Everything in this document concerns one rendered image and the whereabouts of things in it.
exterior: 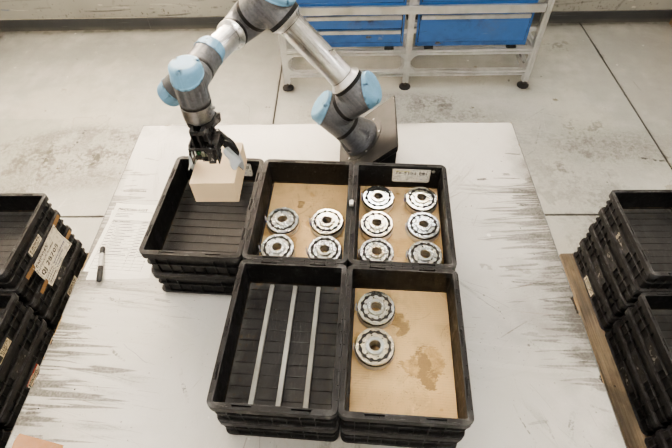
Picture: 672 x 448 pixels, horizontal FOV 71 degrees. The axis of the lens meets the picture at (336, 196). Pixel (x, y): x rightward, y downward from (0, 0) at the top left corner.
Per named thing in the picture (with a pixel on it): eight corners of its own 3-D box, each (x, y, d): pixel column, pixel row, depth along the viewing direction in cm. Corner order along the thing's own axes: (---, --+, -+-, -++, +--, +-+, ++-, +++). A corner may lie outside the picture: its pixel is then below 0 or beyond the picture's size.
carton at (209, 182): (207, 161, 142) (201, 142, 136) (247, 160, 142) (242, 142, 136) (196, 201, 132) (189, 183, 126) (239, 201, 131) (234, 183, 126)
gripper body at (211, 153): (192, 166, 122) (179, 130, 113) (199, 143, 128) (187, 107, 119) (222, 166, 122) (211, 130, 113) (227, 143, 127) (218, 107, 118)
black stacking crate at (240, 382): (248, 281, 141) (241, 260, 133) (347, 286, 140) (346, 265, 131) (216, 422, 116) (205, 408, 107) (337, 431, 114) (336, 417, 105)
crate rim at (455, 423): (347, 268, 132) (347, 263, 131) (456, 273, 130) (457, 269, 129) (337, 420, 106) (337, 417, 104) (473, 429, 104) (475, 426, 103)
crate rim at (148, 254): (179, 160, 163) (177, 155, 161) (265, 163, 161) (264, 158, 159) (139, 258, 136) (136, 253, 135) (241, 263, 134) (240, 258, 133)
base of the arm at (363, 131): (346, 137, 187) (329, 123, 182) (375, 115, 180) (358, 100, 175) (348, 163, 177) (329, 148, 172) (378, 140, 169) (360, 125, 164)
